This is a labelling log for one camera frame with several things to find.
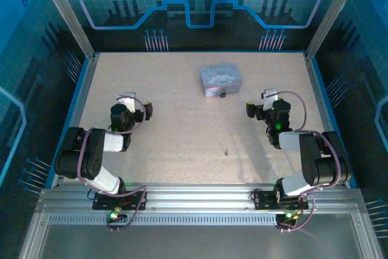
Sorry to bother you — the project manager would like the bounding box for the green lit connector board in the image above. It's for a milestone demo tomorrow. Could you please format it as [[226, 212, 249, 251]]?
[[275, 210, 300, 227], [105, 207, 129, 224]]

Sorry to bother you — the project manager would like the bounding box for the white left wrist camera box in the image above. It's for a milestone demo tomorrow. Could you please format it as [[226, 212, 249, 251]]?
[[116, 91, 136, 113]]

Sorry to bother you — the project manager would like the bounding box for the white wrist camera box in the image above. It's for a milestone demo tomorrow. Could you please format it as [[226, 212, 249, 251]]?
[[116, 91, 136, 113], [262, 89, 278, 112]]

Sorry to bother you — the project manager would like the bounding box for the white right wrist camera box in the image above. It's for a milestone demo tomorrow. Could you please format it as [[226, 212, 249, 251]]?
[[262, 89, 278, 112]]

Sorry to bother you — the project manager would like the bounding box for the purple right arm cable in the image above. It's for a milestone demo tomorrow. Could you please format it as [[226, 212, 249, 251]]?
[[265, 90, 342, 232]]

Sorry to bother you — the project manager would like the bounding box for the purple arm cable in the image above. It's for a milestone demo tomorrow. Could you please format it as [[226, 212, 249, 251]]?
[[265, 90, 342, 232], [76, 95, 149, 232]]

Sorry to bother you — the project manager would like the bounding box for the aluminium table side rail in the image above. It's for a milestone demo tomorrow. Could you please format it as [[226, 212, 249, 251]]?
[[303, 52, 350, 187], [51, 52, 101, 189]]

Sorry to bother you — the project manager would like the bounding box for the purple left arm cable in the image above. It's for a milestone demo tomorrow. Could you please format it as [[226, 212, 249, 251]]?
[[76, 95, 149, 232]]

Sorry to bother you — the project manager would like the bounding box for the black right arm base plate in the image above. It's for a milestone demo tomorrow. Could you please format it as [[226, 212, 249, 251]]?
[[252, 190, 309, 211]]

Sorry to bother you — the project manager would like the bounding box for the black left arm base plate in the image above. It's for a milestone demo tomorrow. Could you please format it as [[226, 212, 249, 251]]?
[[92, 190, 147, 211]]

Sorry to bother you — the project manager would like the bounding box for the aluminium mounting rail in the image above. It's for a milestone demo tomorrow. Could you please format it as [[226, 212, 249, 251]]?
[[35, 183, 367, 216]]

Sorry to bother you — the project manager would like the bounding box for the aluminium frame post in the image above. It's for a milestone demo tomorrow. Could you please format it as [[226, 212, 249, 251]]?
[[304, 0, 366, 61], [33, 0, 98, 60]]

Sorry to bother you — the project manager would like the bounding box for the slotted grey cable duct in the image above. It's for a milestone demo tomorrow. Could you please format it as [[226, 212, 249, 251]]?
[[48, 215, 352, 226]]

